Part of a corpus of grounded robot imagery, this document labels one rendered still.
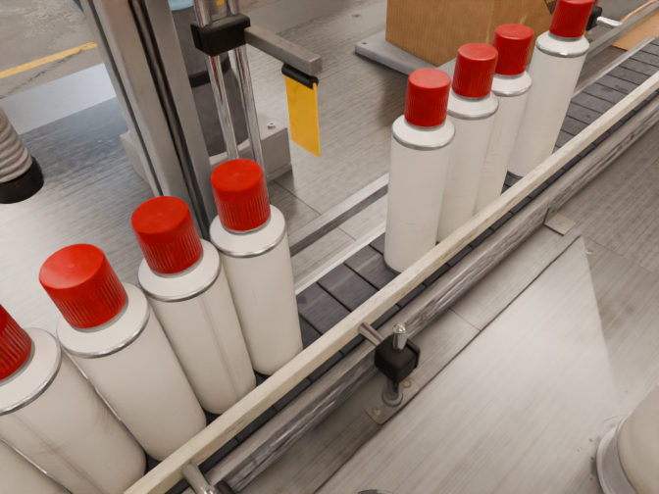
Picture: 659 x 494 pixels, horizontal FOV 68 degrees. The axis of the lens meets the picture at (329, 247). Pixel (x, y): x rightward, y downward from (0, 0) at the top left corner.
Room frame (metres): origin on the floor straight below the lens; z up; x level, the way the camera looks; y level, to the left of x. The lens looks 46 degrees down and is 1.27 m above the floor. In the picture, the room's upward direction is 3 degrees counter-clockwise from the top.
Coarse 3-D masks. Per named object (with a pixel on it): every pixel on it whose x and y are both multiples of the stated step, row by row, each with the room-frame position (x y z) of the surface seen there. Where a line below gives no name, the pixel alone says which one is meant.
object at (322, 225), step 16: (640, 16) 0.73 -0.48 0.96; (608, 32) 0.68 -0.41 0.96; (624, 32) 0.70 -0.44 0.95; (592, 48) 0.64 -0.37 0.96; (384, 176) 0.38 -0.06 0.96; (368, 192) 0.36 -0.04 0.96; (384, 192) 0.37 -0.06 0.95; (336, 208) 0.34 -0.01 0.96; (352, 208) 0.34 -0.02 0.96; (320, 224) 0.32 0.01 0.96; (336, 224) 0.33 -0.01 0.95; (288, 240) 0.30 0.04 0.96; (304, 240) 0.30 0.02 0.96
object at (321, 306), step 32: (640, 64) 0.74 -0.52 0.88; (576, 96) 0.66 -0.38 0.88; (608, 96) 0.65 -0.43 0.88; (576, 128) 0.57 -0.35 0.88; (608, 128) 0.57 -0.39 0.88; (576, 160) 0.50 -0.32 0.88; (352, 256) 0.36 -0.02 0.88; (320, 288) 0.31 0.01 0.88; (352, 288) 0.31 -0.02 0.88; (416, 288) 0.31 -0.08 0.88; (320, 320) 0.27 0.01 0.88; (384, 320) 0.27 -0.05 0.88; (224, 448) 0.16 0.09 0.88
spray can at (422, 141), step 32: (416, 96) 0.34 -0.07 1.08; (448, 96) 0.34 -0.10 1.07; (416, 128) 0.33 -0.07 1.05; (448, 128) 0.34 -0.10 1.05; (416, 160) 0.32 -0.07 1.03; (448, 160) 0.33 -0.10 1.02; (416, 192) 0.32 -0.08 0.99; (416, 224) 0.32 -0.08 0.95; (384, 256) 0.34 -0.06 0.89; (416, 256) 0.32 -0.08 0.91
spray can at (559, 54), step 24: (576, 0) 0.48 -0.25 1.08; (552, 24) 0.49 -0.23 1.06; (576, 24) 0.47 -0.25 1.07; (552, 48) 0.47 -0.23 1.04; (576, 48) 0.47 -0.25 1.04; (528, 72) 0.50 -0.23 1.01; (552, 72) 0.47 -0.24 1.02; (576, 72) 0.47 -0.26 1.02; (552, 96) 0.47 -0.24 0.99; (528, 120) 0.48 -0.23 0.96; (552, 120) 0.47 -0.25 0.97; (528, 144) 0.47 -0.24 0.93; (552, 144) 0.47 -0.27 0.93; (528, 168) 0.47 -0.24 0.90
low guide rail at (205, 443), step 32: (640, 96) 0.60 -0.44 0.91; (512, 192) 0.41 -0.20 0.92; (480, 224) 0.36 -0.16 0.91; (448, 256) 0.33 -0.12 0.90; (384, 288) 0.28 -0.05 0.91; (352, 320) 0.25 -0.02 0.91; (320, 352) 0.22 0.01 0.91; (288, 384) 0.19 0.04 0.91; (224, 416) 0.17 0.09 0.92; (256, 416) 0.17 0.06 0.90; (192, 448) 0.14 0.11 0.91; (160, 480) 0.12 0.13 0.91
